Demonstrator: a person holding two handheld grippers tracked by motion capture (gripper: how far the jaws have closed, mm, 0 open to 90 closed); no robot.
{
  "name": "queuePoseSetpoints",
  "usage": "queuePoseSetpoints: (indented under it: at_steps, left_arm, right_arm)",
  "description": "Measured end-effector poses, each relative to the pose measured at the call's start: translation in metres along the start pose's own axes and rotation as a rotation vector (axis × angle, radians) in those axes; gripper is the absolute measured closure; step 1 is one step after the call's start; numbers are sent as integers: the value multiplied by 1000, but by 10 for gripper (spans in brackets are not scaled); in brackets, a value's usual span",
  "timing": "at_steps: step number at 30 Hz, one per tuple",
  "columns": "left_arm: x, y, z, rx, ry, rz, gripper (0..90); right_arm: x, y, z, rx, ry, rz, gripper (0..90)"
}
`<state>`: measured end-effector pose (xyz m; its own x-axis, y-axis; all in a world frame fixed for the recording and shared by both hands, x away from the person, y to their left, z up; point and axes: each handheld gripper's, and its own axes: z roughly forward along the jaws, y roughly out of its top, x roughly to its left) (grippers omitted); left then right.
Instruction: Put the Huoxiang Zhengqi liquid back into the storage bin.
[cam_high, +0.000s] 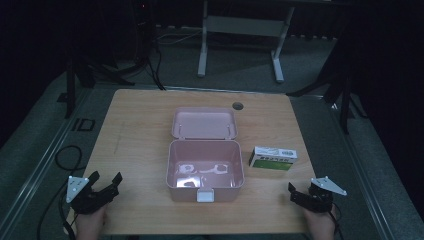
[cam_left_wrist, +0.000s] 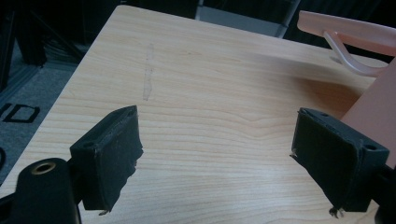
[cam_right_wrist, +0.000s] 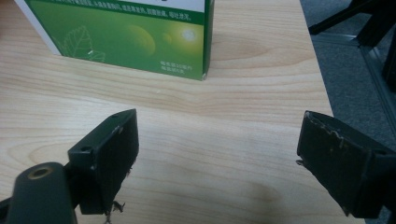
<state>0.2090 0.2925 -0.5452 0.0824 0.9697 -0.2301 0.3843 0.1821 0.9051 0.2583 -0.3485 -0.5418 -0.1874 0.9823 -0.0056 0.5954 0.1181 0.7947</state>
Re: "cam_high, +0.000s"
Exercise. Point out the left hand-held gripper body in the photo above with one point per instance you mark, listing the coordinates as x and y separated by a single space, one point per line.
81 199

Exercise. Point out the person's right hand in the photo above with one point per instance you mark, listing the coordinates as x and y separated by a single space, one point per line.
320 225

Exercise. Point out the metal floor rail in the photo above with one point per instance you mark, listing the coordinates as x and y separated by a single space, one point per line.
36 160
363 173

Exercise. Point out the white and green medicine box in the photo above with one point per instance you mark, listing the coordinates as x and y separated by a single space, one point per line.
273 159

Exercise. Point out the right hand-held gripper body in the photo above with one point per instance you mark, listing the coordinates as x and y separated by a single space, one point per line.
320 199

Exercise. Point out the white metal desk frame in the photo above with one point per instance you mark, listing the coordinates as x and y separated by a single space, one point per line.
245 26

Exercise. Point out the pink plastic storage box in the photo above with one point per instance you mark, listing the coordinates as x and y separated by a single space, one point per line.
204 156

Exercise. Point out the black metal stand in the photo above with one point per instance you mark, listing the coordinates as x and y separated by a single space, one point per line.
70 86
343 96

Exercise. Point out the person's left hand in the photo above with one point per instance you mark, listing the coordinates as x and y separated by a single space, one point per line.
90 224

